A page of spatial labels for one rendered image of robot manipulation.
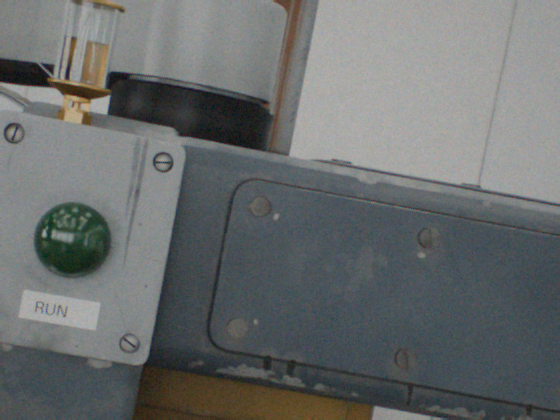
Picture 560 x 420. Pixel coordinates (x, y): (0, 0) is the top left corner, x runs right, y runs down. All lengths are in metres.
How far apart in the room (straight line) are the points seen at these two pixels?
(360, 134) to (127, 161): 5.31
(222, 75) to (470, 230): 0.17
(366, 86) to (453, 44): 0.42
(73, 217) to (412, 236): 0.16
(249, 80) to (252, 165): 0.13
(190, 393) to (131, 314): 0.30
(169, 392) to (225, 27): 0.25
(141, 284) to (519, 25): 5.51
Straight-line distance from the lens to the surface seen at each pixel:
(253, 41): 0.70
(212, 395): 0.82
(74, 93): 0.60
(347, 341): 0.58
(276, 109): 1.07
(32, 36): 0.78
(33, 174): 0.52
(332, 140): 5.80
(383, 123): 5.84
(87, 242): 0.51
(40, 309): 0.52
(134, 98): 0.69
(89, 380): 0.57
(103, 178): 0.52
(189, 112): 0.68
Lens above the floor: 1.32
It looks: 3 degrees down
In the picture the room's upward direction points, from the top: 11 degrees clockwise
